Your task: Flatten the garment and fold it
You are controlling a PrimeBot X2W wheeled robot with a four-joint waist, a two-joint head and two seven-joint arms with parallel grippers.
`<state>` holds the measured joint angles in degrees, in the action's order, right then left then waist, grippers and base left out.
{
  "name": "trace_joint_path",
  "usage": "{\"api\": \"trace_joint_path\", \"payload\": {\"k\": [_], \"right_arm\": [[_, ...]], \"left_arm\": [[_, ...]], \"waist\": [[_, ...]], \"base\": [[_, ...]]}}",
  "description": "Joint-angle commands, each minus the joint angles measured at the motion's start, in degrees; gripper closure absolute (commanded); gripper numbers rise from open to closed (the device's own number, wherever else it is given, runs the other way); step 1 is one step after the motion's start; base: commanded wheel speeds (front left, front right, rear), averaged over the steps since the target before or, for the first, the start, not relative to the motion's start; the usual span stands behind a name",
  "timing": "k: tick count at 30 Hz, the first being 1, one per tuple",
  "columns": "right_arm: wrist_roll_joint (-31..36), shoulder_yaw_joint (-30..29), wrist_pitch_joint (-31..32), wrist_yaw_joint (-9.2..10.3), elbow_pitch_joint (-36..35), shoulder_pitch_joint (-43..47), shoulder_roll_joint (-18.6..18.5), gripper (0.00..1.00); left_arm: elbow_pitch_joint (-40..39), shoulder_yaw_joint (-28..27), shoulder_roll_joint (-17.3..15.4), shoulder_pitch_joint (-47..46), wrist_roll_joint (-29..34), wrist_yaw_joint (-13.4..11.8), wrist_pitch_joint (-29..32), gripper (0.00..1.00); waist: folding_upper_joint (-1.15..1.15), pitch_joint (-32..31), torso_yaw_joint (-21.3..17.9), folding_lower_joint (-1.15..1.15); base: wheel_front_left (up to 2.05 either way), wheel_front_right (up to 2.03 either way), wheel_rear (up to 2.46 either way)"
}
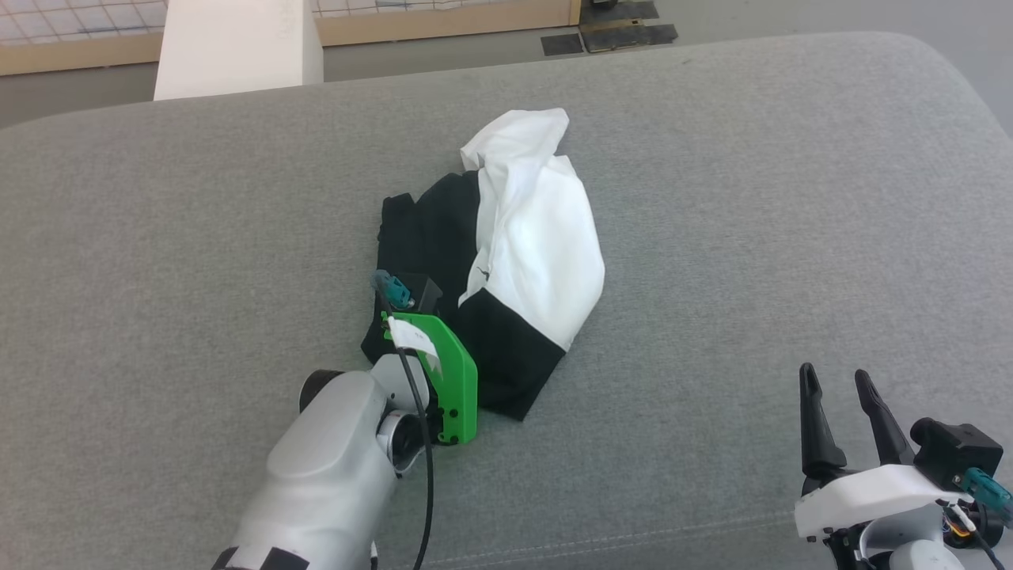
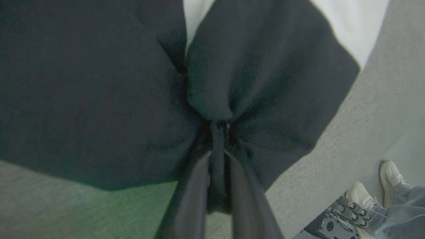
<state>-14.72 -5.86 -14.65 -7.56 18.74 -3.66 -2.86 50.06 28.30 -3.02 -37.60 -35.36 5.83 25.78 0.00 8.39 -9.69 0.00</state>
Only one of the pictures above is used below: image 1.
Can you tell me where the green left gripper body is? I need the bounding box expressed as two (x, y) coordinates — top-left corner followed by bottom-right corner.
(381, 313), (480, 445)

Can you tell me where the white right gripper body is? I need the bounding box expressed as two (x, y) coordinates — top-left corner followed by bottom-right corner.
(794, 464), (963, 542)

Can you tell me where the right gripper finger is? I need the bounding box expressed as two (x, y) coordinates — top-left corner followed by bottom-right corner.
(799, 363), (849, 496)
(853, 369), (917, 468)

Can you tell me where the black and white garment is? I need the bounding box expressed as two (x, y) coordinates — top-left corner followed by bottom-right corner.
(361, 108), (606, 422)

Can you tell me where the white cable label tag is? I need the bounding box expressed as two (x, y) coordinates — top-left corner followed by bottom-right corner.
(388, 317), (442, 371)

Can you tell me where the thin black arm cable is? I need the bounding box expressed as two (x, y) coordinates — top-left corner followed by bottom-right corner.
(378, 285), (436, 570)

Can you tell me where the metal frame leg with caster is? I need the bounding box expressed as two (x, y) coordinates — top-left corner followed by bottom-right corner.
(541, 0), (680, 57)

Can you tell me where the white box pedestal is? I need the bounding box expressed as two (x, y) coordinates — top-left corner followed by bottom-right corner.
(153, 0), (325, 101)

